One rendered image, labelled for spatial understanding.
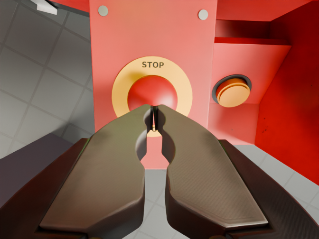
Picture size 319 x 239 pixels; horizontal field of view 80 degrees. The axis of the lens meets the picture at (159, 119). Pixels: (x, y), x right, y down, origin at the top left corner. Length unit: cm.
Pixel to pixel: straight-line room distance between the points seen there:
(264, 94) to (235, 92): 5
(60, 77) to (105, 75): 87
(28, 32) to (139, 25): 96
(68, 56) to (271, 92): 91
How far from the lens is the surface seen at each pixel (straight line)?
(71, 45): 103
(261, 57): 24
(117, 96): 18
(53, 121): 109
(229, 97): 25
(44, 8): 110
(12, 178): 77
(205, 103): 18
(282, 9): 47
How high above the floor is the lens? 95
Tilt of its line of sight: 78 degrees down
